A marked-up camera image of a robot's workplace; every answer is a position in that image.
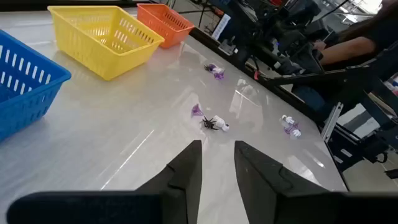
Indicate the person's forearm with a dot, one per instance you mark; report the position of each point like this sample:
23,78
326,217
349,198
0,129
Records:
348,49

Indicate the silver metal bracket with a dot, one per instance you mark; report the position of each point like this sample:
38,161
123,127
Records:
332,119

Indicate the yellow plastic basket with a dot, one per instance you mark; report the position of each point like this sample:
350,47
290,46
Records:
81,46

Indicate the person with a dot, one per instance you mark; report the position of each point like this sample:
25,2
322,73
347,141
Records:
385,31

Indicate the red tag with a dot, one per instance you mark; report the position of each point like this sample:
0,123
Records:
256,74

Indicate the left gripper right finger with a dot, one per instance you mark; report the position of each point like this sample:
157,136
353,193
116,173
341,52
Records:
267,193

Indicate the blue plastic basket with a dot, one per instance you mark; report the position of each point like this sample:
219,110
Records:
25,102

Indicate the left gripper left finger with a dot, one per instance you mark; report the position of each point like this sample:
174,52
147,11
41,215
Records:
174,193

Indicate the orange plastic basket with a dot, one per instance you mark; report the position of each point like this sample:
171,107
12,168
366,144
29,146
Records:
161,34

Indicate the white plastic skeleton hand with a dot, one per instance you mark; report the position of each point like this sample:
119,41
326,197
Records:
287,119
218,70
222,124
296,133

